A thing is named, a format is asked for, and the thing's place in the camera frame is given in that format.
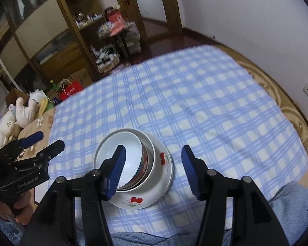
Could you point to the wooden cabinet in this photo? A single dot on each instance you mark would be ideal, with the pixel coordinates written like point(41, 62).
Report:
point(74, 38)

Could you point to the wicker basket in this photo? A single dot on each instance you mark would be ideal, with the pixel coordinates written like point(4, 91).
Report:
point(107, 66)

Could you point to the small red floral bowl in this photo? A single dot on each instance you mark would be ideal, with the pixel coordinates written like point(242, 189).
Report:
point(131, 156)

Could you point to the white plastic storage box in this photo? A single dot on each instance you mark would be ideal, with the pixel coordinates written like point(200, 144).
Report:
point(133, 43)

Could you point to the person's left hand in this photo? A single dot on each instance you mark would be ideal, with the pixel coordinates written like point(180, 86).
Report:
point(20, 207)

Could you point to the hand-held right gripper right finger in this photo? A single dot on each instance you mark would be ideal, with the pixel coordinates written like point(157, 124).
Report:
point(191, 169)

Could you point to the large white bowl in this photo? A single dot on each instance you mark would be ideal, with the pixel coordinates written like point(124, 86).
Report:
point(152, 158)

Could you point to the green bottle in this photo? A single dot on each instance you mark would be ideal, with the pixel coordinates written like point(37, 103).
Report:
point(54, 87)

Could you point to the white spiky plush toy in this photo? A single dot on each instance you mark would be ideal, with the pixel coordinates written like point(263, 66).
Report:
point(37, 96)

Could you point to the red paper bag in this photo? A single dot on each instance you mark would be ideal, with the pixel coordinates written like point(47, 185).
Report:
point(71, 91)

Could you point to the red patterned bowl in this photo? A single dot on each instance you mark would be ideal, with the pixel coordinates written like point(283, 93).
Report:
point(148, 167)

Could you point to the black side table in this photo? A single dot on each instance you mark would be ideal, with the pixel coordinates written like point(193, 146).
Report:
point(123, 46)

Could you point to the cardboard box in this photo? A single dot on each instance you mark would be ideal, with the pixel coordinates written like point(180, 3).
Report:
point(83, 76)
point(14, 96)

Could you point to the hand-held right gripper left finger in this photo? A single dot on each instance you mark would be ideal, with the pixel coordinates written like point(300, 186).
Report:
point(116, 169)

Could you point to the cream plush toy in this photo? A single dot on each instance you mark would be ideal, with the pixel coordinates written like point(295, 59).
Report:
point(6, 128)

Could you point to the wooden door frame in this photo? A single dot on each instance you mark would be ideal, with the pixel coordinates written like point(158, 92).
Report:
point(173, 5)

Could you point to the white cherry-print plate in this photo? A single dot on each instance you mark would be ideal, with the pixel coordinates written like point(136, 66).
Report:
point(171, 171)
point(143, 197)

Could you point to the person's blue-grey clothing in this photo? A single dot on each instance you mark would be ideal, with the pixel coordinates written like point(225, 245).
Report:
point(154, 239)

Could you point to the blue plaid blanket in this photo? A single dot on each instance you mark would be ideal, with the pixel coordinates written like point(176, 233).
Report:
point(195, 107)

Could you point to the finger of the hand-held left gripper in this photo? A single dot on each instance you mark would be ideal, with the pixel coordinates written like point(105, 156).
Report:
point(54, 150)
point(33, 138)

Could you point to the white rack pole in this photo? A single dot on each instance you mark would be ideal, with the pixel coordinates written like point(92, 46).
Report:
point(3, 66)

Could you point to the pink paper stack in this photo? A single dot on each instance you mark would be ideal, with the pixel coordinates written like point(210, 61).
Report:
point(118, 29)

